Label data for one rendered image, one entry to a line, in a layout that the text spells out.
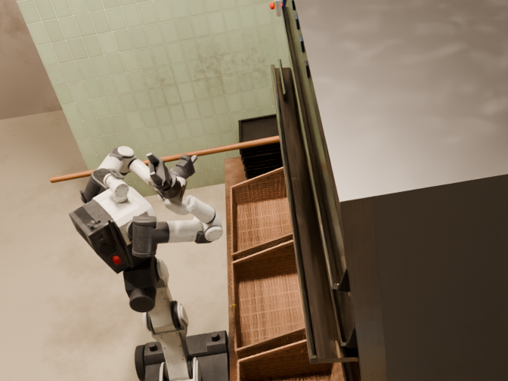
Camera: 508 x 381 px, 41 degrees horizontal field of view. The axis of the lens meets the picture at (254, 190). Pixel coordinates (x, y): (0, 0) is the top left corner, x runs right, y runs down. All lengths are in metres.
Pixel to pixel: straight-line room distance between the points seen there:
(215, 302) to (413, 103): 2.65
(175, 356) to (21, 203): 2.49
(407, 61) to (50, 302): 3.25
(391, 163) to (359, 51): 0.56
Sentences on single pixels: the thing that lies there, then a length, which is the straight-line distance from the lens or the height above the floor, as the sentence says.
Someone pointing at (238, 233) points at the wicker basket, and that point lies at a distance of 3.80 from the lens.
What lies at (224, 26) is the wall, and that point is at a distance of 4.42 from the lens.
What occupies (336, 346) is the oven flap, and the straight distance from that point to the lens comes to 2.20.
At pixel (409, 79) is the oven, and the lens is 2.00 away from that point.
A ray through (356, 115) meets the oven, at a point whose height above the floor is 2.10.
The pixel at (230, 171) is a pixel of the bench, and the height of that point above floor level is 0.58.
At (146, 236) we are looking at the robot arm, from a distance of 2.75.
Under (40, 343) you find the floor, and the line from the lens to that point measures 4.52.
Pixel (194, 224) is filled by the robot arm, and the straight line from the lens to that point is 2.83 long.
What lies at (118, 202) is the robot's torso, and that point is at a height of 1.40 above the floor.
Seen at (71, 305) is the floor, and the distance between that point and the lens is 4.64.
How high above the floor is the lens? 3.17
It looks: 39 degrees down
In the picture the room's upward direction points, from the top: 13 degrees counter-clockwise
